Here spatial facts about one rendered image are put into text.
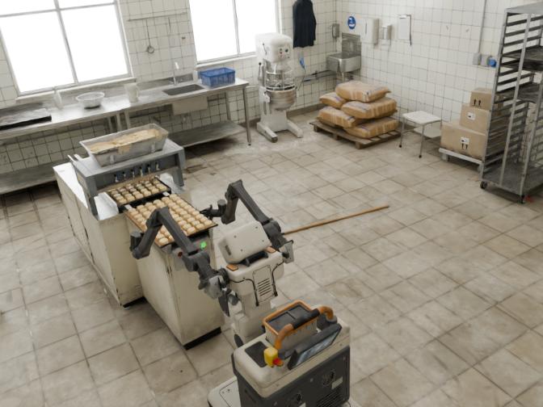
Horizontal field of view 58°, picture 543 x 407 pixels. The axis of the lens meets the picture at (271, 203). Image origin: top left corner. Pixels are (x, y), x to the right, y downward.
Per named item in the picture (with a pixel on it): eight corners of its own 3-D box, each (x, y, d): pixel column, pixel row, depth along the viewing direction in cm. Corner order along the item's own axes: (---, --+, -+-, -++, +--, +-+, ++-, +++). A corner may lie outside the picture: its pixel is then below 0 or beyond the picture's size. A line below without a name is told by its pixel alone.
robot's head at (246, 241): (273, 245, 236) (260, 217, 238) (237, 261, 226) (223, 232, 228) (263, 252, 248) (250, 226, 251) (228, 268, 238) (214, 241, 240)
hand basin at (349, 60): (376, 94, 729) (379, 18, 678) (356, 99, 713) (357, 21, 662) (336, 82, 806) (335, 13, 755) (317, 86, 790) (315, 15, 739)
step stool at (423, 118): (448, 151, 618) (452, 116, 597) (419, 158, 604) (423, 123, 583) (426, 140, 655) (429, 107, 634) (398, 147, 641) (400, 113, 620)
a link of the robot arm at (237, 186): (224, 179, 275) (239, 173, 279) (225, 195, 286) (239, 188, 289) (265, 235, 252) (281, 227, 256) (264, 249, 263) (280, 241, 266)
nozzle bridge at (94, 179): (83, 204, 361) (71, 162, 345) (172, 176, 396) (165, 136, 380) (97, 221, 336) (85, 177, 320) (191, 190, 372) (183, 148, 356)
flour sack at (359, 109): (362, 121, 623) (362, 109, 616) (339, 115, 654) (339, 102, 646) (400, 109, 659) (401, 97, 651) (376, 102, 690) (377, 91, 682)
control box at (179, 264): (174, 269, 304) (171, 250, 297) (208, 254, 316) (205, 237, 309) (177, 271, 301) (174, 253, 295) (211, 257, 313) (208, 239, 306)
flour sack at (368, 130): (364, 141, 636) (364, 130, 629) (342, 133, 667) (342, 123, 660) (401, 128, 671) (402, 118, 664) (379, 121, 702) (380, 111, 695)
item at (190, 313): (145, 304, 385) (121, 205, 344) (183, 287, 402) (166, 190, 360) (184, 355, 334) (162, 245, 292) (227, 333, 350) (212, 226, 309)
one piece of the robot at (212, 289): (222, 295, 231) (218, 275, 227) (213, 300, 229) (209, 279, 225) (212, 288, 239) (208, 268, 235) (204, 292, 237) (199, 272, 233)
